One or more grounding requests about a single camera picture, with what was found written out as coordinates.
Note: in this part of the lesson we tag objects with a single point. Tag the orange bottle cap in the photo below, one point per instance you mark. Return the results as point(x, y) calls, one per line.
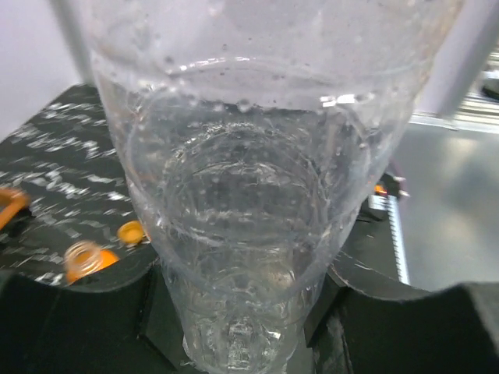
point(131, 233)

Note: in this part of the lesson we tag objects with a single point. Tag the orange juice bottle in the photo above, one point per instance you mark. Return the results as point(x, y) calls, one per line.
point(84, 258)

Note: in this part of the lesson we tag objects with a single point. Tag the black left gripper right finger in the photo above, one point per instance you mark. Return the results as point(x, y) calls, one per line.
point(366, 322)

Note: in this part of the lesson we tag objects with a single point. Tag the aluminium slotted rail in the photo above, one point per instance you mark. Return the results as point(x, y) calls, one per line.
point(389, 204)

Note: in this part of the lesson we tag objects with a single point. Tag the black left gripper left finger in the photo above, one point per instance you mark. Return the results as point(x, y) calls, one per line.
point(117, 320)

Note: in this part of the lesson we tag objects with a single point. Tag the clear plastic bottle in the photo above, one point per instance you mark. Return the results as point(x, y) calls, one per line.
point(250, 133)

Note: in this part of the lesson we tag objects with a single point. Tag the wooden shelf rack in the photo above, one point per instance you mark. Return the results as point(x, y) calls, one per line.
point(13, 203)

